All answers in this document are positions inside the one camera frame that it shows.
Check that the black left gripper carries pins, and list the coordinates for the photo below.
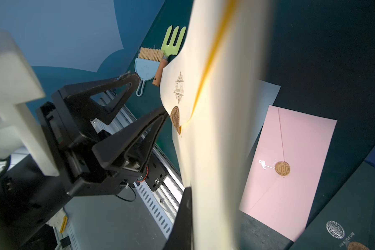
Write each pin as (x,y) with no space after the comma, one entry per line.
(78,156)

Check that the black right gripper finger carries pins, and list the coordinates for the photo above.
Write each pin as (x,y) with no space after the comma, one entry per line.
(181,237)

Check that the cream yellow envelope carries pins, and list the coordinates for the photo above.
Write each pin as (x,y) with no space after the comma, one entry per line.
(208,90)

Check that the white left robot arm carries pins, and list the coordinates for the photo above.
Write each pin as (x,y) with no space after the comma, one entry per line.
(89,162)

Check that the pink envelope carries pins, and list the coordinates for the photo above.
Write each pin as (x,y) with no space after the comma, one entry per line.
(286,170)

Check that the light teal envelope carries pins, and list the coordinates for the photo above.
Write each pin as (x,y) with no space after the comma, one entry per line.
(265,96)

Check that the dark green envelope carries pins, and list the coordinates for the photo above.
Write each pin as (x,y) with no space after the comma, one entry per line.
(347,222)

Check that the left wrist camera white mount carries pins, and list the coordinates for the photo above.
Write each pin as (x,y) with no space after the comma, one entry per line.
(18,127)

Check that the green garden fork wooden handle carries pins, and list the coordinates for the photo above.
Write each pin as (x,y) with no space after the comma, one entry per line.
(170,47)

